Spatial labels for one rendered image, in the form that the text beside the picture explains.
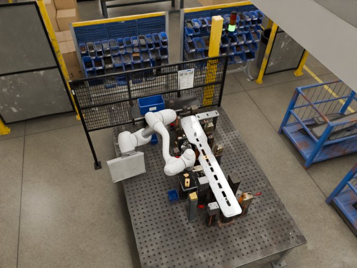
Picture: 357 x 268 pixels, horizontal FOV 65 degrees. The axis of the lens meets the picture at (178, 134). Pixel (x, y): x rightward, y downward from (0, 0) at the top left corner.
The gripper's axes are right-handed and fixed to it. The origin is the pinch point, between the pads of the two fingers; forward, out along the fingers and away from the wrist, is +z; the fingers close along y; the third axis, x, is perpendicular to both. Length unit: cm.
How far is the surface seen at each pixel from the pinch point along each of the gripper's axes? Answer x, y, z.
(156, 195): 10, -33, 51
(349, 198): 59, 215, 105
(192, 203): -17.6, 5.6, 11.7
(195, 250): -46, 12, 51
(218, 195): -1.4, 31.4, 21.2
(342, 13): -113, 16, -207
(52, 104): 179, -226, 84
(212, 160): 41, 26, 21
